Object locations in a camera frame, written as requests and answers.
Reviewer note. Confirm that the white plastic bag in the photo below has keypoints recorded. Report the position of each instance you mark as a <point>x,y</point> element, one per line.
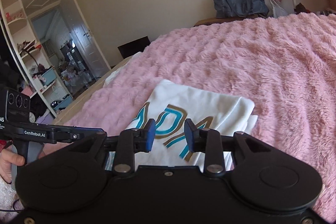
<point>278,11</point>

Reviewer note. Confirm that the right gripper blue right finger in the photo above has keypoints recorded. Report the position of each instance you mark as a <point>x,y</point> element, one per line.
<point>208,142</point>

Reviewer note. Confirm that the beige mattress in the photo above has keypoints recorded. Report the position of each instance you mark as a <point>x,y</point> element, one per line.
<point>76,106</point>

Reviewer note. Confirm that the black box by bed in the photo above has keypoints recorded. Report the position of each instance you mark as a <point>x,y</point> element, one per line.
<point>131,48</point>

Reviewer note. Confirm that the white printed sweatshirt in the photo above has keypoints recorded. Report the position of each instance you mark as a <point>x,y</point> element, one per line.
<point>170,105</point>

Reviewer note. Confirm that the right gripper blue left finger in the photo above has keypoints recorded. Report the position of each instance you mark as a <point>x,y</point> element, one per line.
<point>129,143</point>

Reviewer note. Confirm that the low wooden bench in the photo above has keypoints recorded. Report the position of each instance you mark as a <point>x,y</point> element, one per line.
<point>210,21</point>

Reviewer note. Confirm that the white door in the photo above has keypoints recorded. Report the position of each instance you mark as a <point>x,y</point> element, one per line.
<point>83,38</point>

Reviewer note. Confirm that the person's left hand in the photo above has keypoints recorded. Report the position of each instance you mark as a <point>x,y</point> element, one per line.
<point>9,158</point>

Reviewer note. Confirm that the dark blue duffel bag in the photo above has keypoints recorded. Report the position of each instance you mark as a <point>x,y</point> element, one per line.
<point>240,8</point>

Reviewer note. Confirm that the white shelving unit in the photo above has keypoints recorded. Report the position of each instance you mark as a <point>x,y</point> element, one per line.
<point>30,56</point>

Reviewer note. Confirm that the white folded cloth on bed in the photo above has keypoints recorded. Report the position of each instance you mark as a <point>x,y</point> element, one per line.
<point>118,68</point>

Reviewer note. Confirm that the pink fluffy blanket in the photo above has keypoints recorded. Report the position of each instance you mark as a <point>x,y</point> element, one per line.
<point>286,66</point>

